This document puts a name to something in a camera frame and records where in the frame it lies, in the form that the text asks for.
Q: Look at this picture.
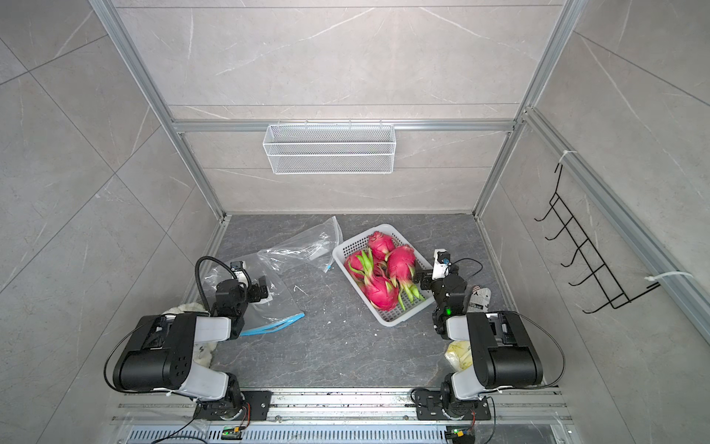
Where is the white wire mesh wall basket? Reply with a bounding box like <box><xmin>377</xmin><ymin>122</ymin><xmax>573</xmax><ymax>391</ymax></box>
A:
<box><xmin>263</xmin><ymin>123</ymin><xmax>397</xmax><ymax>175</ymax></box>

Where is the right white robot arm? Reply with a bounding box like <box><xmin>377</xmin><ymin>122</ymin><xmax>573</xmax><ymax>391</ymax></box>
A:
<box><xmin>418</xmin><ymin>270</ymin><xmax>544</xmax><ymax>420</ymax></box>

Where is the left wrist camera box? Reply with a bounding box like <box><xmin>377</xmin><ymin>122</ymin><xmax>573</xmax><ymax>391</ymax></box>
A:
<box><xmin>229</xmin><ymin>260</ymin><xmax>251</xmax><ymax>288</ymax></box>

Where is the yellow-green packaged snack bag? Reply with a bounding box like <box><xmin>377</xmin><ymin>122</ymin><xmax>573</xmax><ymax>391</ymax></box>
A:
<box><xmin>445</xmin><ymin>340</ymin><xmax>473</xmax><ymax>372</ymax></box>

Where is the white perforated plastic basket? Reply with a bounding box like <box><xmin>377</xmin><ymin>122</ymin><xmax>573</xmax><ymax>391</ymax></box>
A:
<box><xmin>333</xmin><ymin>224</ymin><xmax>434</xmax><ymax>327</ymax></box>

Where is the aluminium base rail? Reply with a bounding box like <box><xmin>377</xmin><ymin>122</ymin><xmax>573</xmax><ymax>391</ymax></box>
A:
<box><xmin>105</xmin><ymin>388</ymin><xmax>581</xmax><ymax>443</ymax></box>

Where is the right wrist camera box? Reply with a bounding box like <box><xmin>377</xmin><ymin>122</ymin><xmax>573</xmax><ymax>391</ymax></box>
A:
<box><xmin>432</xmin><ymin>249</ymin><xmax>451</xmax><ymax>280</ymax></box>

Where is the stars and stripes patterned can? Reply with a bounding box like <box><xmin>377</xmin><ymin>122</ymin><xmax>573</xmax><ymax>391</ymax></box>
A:
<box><xmin>467</xmin><ymin>286</ymin><xmax>492</xmax><ymax>313</ymax></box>

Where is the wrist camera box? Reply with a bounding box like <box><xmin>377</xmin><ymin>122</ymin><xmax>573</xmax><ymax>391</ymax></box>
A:
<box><xmin>229</xmin><ymin>260</ymin><xmax>251</xmax><ymax>288</ymax></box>
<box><xmin>432</xmin><ymin>249</ymin><xmax>451</xmax><ymax>280</ymax></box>

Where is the pink dragon fruit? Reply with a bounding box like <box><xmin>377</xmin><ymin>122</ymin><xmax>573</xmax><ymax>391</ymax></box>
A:
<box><xmin>368</xmin><ymin>231</ymin><xmax>396</xmax><ymax>261</ymax></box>
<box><xmin>386</xmin><ymin>245</ymin><xmax>425</xmax><ymax>303</ymax></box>
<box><xmin>345</xmin><ymin>248</ymin><xmax>375</xmax><ymax>282</ymax></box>
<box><xmin>362</xmin><ymin>276</ymin><xmax>400</xmax><ymax>311</ymax></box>

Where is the white plush teddy bear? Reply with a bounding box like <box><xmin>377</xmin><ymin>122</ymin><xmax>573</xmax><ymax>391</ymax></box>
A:
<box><xmin>164</xmin><ymin>303</ymin><xmax>217</xmax><ymax>368</ymax></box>

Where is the black wire wall hook rack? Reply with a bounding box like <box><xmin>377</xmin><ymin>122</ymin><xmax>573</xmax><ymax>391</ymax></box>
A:
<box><xmin>534</xmin><ymin>164</ymin><xmax>661</xmax><ymax>315</ymax></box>

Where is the zip-top bag with blue seal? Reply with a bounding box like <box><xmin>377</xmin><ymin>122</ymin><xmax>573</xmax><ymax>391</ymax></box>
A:
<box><xmin>201</xmin><ymin>253</ymin><xmax>304</xmax><ymax>338</ymax></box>

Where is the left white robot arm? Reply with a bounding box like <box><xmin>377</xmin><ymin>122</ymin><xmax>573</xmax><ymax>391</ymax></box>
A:
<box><xmin>108</xmin><ymin>277</ymin><xmax>272</xmax><ymax>423</ymax></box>

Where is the zip-top bag with dragon fruit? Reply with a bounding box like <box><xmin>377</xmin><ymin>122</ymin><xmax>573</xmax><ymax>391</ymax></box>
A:
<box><xmin>257</xmin><ymin>216</ymin><xmax>343</xmax><ymax>275</ymax></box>

